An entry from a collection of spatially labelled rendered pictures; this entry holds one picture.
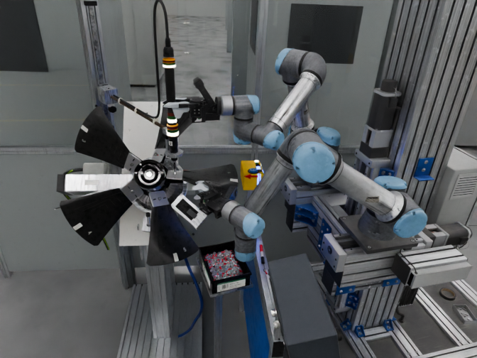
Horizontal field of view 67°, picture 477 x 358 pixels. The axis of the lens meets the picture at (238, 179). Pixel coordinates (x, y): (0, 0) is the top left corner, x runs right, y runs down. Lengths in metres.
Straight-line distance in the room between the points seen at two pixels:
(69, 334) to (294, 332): 1.88
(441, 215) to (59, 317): 2.25
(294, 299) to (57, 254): 2.15
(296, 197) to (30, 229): 1.77
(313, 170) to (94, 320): 1.87
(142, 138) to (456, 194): 1.45
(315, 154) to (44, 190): 1.87
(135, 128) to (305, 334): 1.28
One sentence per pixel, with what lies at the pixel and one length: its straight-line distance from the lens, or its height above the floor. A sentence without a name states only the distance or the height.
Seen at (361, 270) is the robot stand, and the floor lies 0.89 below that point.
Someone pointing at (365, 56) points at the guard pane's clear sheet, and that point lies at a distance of 2.24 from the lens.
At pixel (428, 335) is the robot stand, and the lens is 2.41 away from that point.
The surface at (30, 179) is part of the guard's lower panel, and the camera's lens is 2.52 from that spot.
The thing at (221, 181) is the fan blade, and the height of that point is 1.18.
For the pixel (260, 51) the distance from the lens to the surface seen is 2.06.
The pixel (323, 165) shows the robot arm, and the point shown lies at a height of 1.43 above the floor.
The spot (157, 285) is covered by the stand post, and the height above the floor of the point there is 0.49.
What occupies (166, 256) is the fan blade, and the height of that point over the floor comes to 0.96.
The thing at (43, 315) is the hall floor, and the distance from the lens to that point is 2.72.
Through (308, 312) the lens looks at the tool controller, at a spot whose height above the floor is 1.24.
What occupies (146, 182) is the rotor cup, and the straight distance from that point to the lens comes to 1.43.
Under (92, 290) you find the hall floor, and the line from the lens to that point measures 2.75.
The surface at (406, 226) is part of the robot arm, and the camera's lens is 1.32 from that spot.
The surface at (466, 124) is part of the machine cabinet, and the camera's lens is 5.63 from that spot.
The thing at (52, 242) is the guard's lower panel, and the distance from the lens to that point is 2.76.
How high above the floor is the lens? 1.89
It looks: 29 degrees down
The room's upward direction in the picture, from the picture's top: 2 degrees clockwise
